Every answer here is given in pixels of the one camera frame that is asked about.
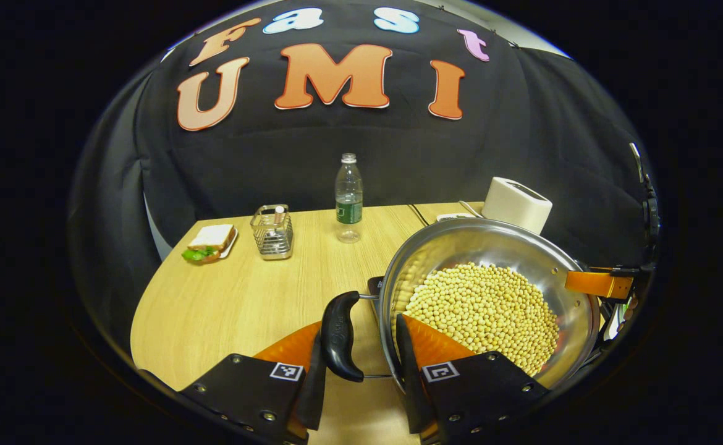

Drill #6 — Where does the clear plastic water bottle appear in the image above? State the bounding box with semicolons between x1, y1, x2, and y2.
335;153;364;244

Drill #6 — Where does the metal wire utensil holder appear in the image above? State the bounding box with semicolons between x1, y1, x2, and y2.
250;204;294;261

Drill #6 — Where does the pile of yellow soybeans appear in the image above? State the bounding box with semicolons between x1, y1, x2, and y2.
404;262;561;378

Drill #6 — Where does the sandwich on white plate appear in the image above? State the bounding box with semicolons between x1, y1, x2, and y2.
181;224;239;265

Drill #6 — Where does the steel pot with black handles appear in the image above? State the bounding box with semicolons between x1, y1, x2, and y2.
320;218;603;394

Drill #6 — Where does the white toaster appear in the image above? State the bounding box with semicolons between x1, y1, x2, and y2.
481;177;553;235

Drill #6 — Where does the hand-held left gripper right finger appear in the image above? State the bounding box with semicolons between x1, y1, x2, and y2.
394;313;551;445

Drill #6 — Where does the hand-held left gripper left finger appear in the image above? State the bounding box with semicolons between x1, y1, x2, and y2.
179;320;331;445

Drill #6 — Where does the grey metal stand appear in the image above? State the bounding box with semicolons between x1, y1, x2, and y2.
629;142;663;266

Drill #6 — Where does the black backdrop cloth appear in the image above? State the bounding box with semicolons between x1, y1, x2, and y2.
68;0;656;347

